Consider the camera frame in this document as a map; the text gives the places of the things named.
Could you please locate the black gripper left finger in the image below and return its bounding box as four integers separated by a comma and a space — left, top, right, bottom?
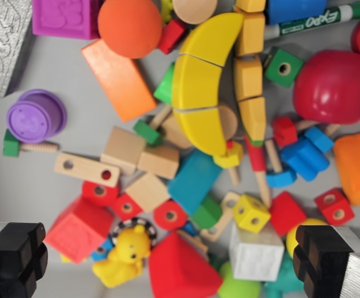
0, 222, 48, 298

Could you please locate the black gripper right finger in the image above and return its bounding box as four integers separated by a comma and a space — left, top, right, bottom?
293, 225, 360, 298

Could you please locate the yellow ball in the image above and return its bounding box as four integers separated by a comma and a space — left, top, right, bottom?
285, 218, 328, 258

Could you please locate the teal rubber toy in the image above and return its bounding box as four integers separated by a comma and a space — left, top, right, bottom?
262, 251, 305, 298

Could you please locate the red cube bead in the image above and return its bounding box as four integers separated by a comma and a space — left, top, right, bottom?
110, 192, 144, 222
313, 187, 354, 226

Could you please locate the plain red cube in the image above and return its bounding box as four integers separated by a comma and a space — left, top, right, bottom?
269, 191, 308, 237

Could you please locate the white embossed cube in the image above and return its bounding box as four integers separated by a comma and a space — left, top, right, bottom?
228, 223, 286, 282

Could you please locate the red embossed cube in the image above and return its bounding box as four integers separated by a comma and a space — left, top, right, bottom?
44, 196, 114, 264

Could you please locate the small blue bead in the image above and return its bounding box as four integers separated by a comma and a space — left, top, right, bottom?
89, 238, 114, 261

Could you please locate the yellow cube bead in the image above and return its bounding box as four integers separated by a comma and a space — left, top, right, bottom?
232, 194, 271, 233

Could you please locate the light green ball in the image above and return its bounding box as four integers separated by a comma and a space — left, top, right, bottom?
217, 261, 261, 298

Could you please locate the large blue wooden nut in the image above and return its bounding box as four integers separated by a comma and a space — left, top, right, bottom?
281, 138, 330, 183

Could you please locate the wooden bar with holes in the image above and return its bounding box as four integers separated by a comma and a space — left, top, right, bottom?
200, 191, 241, 243
53, 151, 121, 188

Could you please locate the green-headed wooden bolt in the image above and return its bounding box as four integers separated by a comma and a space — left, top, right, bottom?
2, 129, 60, 158
132, 105, 173, 147

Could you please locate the yellow toy bear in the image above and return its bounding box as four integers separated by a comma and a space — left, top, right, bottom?
92, 225, 152, 288

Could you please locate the plain wooden dowel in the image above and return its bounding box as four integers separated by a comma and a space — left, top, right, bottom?
265, 139, 283, 174

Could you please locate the small blue wooden nut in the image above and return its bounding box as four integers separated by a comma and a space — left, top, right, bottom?
304, 126, 335, 153

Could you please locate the green wooden block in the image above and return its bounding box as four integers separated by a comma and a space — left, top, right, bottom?
153, 61, 176, 105
191, 196, 223, 230

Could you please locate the red-headed wooden bolt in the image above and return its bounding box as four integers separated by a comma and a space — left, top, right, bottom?
272, 117, 319, 149

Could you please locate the purple plastic stacking cup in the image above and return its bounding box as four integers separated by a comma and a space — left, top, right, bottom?
6, 89, 68, 144

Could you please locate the yellow-headed wooden bolt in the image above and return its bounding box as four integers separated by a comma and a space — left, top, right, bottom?
212, 141, 245, 187

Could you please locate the large red wedge block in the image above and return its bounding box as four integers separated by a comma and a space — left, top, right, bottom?
148, 232, 223, 298

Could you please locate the teal blue block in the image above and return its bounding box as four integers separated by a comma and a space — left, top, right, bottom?
167, 151, 223, 216

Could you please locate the red hexagonal bead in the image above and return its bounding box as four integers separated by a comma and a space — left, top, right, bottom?
153, 199, 189, 232

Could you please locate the natural wooden disc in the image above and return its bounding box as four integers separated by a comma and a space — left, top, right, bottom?
171, 0, 218, 25
218, 104, 239, 137

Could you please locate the natural wooden block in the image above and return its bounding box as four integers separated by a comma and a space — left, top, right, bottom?
137, 145, 180, 180

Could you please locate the red toy apple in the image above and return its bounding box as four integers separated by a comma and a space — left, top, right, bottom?
293, 50, 360, 125

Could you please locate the green cube bead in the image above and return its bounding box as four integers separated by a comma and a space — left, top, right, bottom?
263, 47, 305, 89

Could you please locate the orange sliced wooden carrot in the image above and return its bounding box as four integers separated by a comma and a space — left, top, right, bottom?
234, 0, 267, 147

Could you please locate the orange rectangular block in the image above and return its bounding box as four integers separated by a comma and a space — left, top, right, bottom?
81, 38, 158, 123

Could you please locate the grey foam block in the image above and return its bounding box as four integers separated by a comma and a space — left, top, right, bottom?
0, 0, 34, 97

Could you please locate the yellow sliced wooden banana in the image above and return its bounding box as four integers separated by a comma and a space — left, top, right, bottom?
171, 12, 245, 157

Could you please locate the green Expo marker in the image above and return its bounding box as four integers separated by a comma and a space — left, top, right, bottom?
264, 0, 360, 40

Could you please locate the purple embossed cube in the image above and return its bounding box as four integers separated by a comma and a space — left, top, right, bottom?
32, 0, 105, 40

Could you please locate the orange ball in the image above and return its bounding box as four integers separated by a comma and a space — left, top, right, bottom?
97, 0, 163, 60

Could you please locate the small red block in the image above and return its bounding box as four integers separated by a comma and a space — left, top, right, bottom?
158, 19, 189, 55

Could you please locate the yellow-green knobbly toy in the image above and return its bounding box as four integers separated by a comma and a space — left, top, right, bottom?
162, 0, 174, 22

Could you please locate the blue wooden ring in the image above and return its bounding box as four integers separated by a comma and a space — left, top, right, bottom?
266, 167, 298, 189

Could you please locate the black and white ring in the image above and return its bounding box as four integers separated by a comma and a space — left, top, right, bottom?
107, 217, 159, 251

